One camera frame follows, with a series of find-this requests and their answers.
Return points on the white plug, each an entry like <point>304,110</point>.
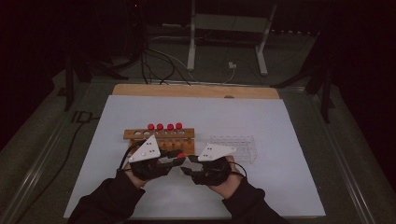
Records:
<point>232,65</point>

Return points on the wooden test tube rack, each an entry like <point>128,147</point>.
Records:
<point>130,134</point>

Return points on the red-capped test tube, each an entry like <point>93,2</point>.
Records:
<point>160,126</point>
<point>179,125</point>
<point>151,126</point>
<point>180,155</point>
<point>170,126</point>

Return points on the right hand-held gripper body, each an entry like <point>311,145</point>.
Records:
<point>214,152</point>

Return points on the black floor bracket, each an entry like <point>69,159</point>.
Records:
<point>81,117</point>

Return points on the white metal stand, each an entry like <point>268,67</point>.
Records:
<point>230,23</point>

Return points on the person's right hand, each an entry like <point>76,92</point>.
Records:
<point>229,188</point>

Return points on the black stand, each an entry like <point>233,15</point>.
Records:
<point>69,90</point>
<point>325,99</point>

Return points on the person's left hand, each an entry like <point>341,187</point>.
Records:
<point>135,182</point>

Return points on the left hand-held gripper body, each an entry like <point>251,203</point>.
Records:
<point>146,152</point>

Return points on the clear acrylic test tube rack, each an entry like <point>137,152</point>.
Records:
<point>246,149</point>

